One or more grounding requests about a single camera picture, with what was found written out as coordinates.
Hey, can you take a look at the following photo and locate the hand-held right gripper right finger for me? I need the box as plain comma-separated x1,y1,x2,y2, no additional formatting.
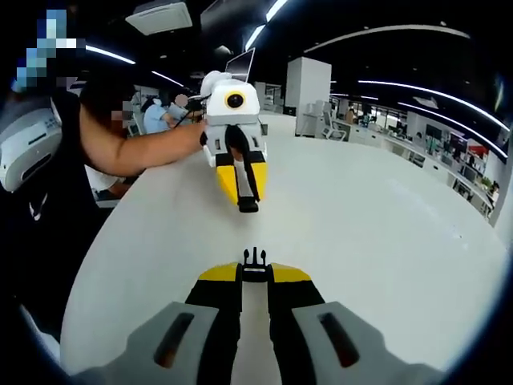
267,262,444,385

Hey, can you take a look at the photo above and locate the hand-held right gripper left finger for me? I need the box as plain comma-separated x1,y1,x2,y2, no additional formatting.
74,260,244,385

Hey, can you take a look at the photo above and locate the black plastic buckle pronged part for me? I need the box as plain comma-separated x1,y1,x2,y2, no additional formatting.
242,247,269,285

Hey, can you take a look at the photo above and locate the silver monitor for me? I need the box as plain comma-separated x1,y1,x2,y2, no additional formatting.
224,47,257,80

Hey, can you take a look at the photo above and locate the white office chair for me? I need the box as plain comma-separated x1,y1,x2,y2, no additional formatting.
322,110,350,142

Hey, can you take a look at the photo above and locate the long white ceiling light strip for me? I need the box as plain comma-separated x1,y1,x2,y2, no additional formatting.
243,0,290,47

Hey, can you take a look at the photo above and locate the white ceiling air conditioner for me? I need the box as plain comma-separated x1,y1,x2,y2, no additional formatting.
125,2,194,36

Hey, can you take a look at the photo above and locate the long white office desk row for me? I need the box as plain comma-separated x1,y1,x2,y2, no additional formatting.
348,122,499,220

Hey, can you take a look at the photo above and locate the white chest-worn device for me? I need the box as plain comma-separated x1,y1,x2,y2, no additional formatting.
0,106,64,193

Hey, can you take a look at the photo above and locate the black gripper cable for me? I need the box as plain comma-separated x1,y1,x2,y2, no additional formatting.
171,95,208,130

